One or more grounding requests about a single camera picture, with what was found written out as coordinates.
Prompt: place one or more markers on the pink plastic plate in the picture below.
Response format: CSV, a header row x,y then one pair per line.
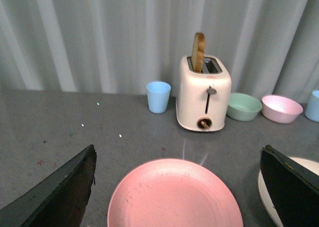
x,y
172,193

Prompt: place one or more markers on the light blue plastic cup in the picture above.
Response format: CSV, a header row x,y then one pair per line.
x,y
158,94

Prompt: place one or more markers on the cream white toaster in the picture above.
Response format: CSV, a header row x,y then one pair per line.
x,y
202,98

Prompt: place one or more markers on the toasted bread slice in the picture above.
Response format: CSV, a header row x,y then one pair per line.
x,y
198,50

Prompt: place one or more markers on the green plastic bowl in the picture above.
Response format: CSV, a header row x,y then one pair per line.
x,y
243,107

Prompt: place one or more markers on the pink plastic bowl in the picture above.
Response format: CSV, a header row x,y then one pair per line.
x,y
280,109

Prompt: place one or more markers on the black left foreground panel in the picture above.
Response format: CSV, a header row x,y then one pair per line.
x,y
59,200

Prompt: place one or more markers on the black foreground panel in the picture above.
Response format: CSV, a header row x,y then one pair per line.
x,y
293,189
59,200

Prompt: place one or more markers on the black right foreground panel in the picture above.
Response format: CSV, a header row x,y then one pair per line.
x,y
293,189

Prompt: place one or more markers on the white plastic plate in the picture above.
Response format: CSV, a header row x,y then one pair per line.
x,y
265,197

